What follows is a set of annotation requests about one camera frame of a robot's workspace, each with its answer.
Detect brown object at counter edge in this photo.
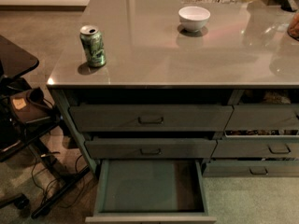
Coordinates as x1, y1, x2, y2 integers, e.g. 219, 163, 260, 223
287, 13, 299, 40

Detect top right grey drawer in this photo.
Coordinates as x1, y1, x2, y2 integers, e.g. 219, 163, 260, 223
226, 104, 299, 131

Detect grey drawer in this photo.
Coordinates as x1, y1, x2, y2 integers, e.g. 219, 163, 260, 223
203, 161, 299, 177
226, 104, 299, 131
85, 138, 217, 159
212, 137, 299, 158
69, 105, 233, 132

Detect middle right grey drawer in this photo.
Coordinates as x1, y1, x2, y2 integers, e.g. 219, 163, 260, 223
212, 137, 299, 158

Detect bottom right grey drawer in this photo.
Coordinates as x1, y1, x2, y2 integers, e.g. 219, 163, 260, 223
203, 161, 299, 177

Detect top left grey drawer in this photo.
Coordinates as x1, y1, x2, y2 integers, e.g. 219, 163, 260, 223
69, 105, 233, 132

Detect middle left grey drawer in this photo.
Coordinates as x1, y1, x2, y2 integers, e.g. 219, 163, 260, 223
85, 138, 217, 159

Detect open bottom left drawer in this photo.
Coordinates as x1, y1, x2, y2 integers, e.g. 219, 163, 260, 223
85, 160, 217, 224

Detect white ceramic bowl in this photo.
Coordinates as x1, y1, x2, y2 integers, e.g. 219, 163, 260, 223
178, 7, 210, 32

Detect green soda can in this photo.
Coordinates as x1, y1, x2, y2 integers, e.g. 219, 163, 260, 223
79, 25, 106, 67

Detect black side table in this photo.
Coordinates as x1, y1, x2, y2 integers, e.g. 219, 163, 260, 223
0, 35, 39, 79

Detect brown box with label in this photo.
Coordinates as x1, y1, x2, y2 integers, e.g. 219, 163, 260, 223
9, 88, 53, 124

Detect black floor cables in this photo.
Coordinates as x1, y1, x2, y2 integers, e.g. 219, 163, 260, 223
26, 140, 92, 210

